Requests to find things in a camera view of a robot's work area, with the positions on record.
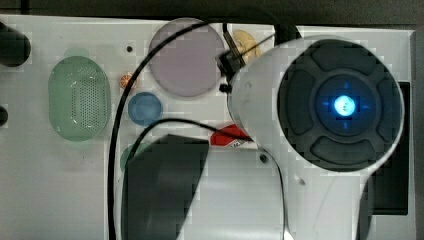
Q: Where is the black steel toaster oven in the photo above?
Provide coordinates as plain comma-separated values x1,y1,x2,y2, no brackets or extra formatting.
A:
372,82,410,216

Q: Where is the yellow banana bunch toy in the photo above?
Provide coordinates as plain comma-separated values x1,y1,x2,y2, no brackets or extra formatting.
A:
233,30,262,63

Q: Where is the red ketchup bottle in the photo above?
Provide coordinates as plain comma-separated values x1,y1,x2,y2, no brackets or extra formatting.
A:
210,124,256,149

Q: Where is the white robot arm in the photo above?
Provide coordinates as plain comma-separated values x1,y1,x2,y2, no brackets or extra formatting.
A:
114,36,405,240

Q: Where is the blue bowl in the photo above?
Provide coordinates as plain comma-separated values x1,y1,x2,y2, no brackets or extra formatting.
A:
128,92,163,126

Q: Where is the green perforated colander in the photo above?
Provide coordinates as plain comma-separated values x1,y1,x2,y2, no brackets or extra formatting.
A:
48,56,111,142

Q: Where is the black knob left edge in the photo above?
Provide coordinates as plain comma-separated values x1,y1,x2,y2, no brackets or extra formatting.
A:
0,106,8,126

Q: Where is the orange slice toy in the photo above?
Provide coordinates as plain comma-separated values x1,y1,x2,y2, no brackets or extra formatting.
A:
119,72,137,89

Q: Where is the black cylinder top left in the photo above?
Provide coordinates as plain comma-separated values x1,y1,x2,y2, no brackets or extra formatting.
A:
0,23,31,67

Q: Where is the lilac round plate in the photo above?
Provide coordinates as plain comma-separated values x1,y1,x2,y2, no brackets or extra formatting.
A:
149,25,224,97

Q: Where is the green cup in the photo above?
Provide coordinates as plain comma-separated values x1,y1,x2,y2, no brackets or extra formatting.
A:
120,143,149,170

